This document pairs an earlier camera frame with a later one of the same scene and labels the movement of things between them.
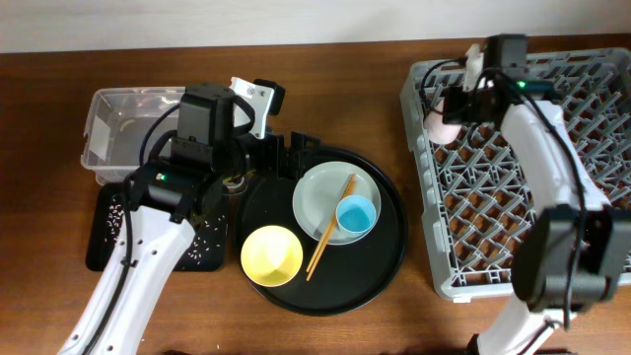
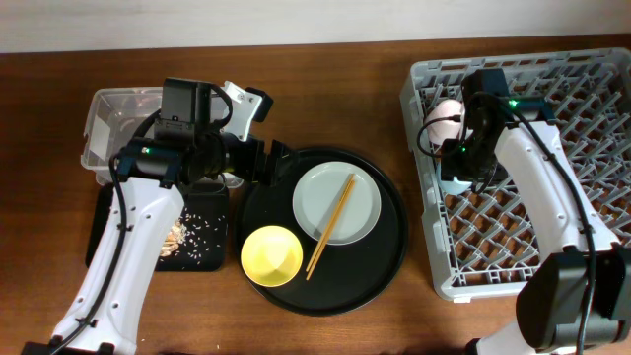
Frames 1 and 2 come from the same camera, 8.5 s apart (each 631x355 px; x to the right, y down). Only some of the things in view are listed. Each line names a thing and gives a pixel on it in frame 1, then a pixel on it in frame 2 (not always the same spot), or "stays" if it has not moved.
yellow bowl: [271, 255] stays
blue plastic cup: [355, 214] → [455, 187]
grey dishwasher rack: [474, 195] stays
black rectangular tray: [207, 213] stays
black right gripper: [450, 113] → [448, 166]
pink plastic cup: [436, 129] stays
